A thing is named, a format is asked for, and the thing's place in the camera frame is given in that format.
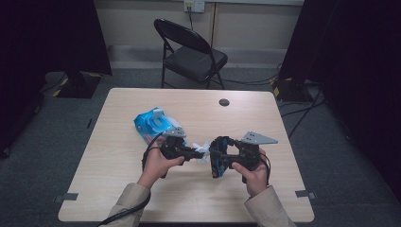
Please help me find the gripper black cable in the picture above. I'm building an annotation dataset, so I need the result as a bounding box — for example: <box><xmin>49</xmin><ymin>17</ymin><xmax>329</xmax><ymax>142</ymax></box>
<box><xmin>96</xmin><ymin>132</ymin><xmax>166</xmax><ymax>227</ymax></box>
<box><xmin>259</xmin><ymin>152</ymin><xmax>272</xmax><ymax>185</ymax></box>

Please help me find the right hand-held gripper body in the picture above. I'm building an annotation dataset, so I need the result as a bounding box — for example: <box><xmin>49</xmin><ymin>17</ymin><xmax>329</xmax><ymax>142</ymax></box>
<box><xmin>235</xmin><ymin>131</ymin><xmax>279</xmax><ymax>171</ymax></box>

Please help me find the black folding chair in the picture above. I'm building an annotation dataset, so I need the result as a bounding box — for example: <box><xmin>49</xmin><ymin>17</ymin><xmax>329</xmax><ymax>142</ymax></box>
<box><xmin>153</xmin><ymin>18</ymin><xmax>229</xmax><ymax>91</ymax></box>

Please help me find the grey tape strip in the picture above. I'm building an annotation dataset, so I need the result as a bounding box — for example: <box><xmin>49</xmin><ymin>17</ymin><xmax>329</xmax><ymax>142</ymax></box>
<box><xmin>53</xmin><ymin>192</ymin><xmax>79</xmax><ymax>203</ymax></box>
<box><xmin>295</xmin><ymin>189</ymin><xmax>317</xmax><ymax>201</ymax></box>

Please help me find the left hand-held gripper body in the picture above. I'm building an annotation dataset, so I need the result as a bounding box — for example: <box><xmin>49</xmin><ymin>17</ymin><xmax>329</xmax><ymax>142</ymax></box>
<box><xmin>160</xmin><ymin>126</ymin><xmax>190</xmax><ymax>160</ymax></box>

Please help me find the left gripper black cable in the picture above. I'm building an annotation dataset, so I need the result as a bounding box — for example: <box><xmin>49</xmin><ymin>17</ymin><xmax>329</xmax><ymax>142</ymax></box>
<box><xmin>96</xmin><ymin>132</ymin><xmax>166</xmax><ymax>227</ymax></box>

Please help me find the person's left hand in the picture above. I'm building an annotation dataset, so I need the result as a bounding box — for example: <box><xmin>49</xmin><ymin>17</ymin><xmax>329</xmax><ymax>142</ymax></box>
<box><xmin>137</xmin><ymin>135</ymin><xmax>185</xmax><ymax>189</ymax></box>

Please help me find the white wall socket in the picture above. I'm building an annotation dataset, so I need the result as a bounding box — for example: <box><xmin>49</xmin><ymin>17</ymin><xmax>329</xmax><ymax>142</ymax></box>
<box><xmin>183</xmin><ymin>0</ymin><xmax>206</xmax><ymax>14</ymax></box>

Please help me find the black floor cable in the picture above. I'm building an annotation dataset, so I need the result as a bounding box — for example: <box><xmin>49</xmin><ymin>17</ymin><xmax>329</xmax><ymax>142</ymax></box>
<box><xmin>217</xmin><ymin>72</ymin><xmax>281</xmax><ymax>87</ymax></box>
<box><xmin>279</xmin><ymin>89</ymin><xmax>327</xmax><ymax>140</ymax></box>

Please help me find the black plugged wall cable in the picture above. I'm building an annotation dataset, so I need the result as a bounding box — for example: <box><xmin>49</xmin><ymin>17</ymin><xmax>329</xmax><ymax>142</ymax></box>
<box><xmin>187</xmin><ymin>6</ymin><xmax>195</xmax><ymax>31</ymax></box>

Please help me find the black box with yellow tape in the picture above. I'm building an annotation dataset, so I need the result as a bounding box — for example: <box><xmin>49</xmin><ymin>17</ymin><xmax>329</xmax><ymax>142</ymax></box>
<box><xmin>271</xmin><ymin>77</ymin><xmax>314</xmax><ymax>103</ymax></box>

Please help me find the black stand base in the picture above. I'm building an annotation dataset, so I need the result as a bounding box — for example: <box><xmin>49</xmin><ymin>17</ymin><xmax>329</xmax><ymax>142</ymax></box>
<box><xmin>56</xmin><ymin>70</ymin><xmax>103</xmax><ymax>99</ymax></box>

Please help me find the white wet wipe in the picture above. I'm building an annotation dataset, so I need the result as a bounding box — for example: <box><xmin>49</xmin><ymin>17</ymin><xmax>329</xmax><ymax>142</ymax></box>
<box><xmin>192</xmin><ymin>140</ymin><xmax>212</xmax><ymax>165</ymax></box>

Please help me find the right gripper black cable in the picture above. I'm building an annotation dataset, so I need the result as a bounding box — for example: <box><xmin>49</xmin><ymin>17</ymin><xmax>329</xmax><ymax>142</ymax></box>
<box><xmin>259</xmin><ymin>152</ymin><xmax>272</xmax><ymax>185</ymax></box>

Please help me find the blue toy car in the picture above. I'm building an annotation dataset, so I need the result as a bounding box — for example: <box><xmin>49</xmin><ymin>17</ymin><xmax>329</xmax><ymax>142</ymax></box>
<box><xmin>208</xmin><ymin>135</ymin><xmax>236</xmax><ymax>180</ymax></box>

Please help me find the person's right hand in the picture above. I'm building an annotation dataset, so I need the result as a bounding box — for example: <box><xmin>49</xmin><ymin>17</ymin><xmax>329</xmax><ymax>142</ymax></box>
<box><xmin>231</xmin><ymin>149</ymin><xmax>269</xmax><ymax>198</ymax></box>

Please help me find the black curtain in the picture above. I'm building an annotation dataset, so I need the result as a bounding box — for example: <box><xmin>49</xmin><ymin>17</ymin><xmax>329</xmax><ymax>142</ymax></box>
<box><xmin>0</xmin><ymin>0</ymin><xmax>113</xmax><ymax>159</ymax></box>
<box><xmin>278</xmin><ymin>0</ymin><xmax>401</xmax><ymax>202</ymax></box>

